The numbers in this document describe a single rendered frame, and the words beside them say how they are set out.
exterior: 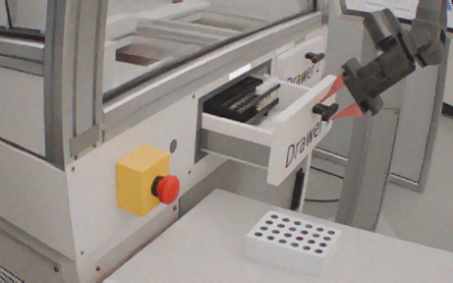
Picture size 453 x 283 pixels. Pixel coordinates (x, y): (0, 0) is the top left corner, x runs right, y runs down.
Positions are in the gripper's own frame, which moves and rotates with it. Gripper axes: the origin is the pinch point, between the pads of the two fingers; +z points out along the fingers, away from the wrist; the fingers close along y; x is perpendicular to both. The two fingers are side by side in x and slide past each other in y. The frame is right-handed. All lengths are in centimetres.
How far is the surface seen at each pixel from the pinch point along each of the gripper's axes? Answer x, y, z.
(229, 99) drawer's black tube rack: 8.4, 10.8, 11.0
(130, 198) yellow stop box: 39.9, 6.6, 12.2
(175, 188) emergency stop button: 36.2, 4.4, 7.7
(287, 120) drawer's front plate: 16.6, 3.0, -0.4
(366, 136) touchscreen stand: -86, -21, 32
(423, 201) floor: -152, -76, 49
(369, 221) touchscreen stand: -92, -52, 51
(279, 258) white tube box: 29.4, -12.4, 5.6
